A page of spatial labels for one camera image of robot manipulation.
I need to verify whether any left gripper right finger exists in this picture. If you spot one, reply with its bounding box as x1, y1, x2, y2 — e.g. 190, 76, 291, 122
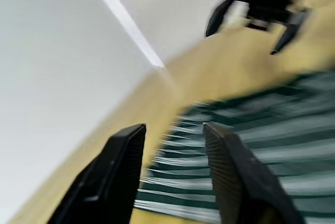
202, 122, 306, 224

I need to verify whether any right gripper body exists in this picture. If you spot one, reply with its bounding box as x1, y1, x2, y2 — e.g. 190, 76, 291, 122
229, 0, 312, 31

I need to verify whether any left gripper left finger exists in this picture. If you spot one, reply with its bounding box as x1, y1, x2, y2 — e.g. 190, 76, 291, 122
46, 123, 147, 224

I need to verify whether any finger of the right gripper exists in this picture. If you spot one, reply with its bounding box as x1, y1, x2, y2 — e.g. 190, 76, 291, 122
270, 9, 309, 55
205, 0, 234, 38

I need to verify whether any green white striped T-shirt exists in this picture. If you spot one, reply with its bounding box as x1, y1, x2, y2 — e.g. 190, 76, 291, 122
133, 71, 335, 224

